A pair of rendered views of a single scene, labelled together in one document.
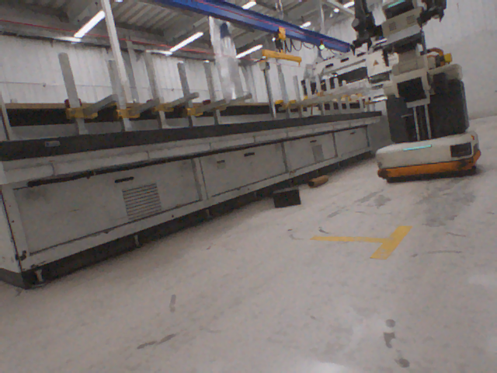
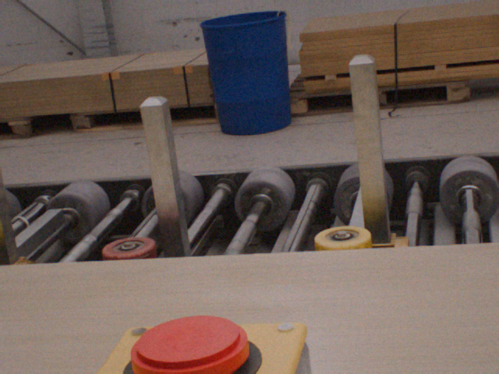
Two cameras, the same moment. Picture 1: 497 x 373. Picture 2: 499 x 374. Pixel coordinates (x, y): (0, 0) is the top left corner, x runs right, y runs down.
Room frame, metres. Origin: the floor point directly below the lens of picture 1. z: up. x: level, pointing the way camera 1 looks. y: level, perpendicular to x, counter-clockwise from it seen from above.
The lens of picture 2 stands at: (2.88, -0.66, 1.37)
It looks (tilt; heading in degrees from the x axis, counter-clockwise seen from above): 16 degrees down; 63
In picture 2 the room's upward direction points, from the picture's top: 7 degrees counter-clockwise
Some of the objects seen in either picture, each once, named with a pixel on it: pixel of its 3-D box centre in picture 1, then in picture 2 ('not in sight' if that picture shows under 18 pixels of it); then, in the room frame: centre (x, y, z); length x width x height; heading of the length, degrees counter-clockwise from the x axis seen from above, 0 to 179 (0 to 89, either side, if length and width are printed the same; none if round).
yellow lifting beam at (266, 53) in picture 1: (283, 56); not in sight; (8.37, -1.57, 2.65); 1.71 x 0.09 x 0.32; 139
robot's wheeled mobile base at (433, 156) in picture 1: (428, 154); not in sight; (2.63, -1.51, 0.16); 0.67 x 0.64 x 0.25; 139
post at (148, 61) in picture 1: (154, 90); not in sight; (2.05, 0.43, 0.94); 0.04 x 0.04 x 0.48; 49
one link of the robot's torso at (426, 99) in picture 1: (422, 87); not in sight; (2.47, -1.44, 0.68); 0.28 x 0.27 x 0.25; 49
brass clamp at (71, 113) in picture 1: (81, 113); not in sight; (1.69, 0.74, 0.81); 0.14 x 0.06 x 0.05; 139
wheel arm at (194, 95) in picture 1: (173, 104); not in sight; (2.02, 0.33, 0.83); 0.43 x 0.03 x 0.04; 49
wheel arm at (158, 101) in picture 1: (138, 109); not in sight; (1.83, 0.50, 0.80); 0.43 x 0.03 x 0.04; 49
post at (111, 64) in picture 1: (120, 102); not in sight; (1.86, 0.60, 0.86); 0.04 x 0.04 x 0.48; 49
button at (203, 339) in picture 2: not in sight; (191, 360); (2.99, -0.38, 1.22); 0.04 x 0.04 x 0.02
